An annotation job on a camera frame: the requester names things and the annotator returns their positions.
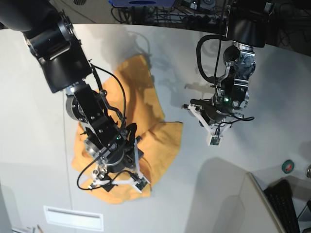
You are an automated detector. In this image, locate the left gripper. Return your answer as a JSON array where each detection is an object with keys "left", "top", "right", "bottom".
[{"left": 190, "top": 99, "right": 228, "bottom": 126}]

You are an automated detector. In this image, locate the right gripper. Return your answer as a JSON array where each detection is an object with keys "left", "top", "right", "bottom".
[{"left": 97, "top": 123, "right": 143, "bottom": 192}]

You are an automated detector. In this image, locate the orange t-shirt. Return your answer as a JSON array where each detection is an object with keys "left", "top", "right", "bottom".
[{"left": 70, "top": 54, "right": 183, "bottom": 205}]

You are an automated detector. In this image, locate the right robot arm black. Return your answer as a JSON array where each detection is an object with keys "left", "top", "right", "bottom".
[{"left": 0, "top": 0, "right": 148, "bottom": 192}]

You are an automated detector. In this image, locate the green tape roll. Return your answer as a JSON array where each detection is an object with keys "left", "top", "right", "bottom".
[{"left": 281, "top": 159, "right": 295, "bottom": 174}]

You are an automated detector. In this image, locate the black keyboard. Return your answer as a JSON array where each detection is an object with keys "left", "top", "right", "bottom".
[{"left": 264, "top": 180, "right": 300, "bottom": 233}]

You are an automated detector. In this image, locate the blue box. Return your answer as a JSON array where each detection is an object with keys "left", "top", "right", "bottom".
[{"left": 108, "top": 0, "right": 175, "bottom": 7}]

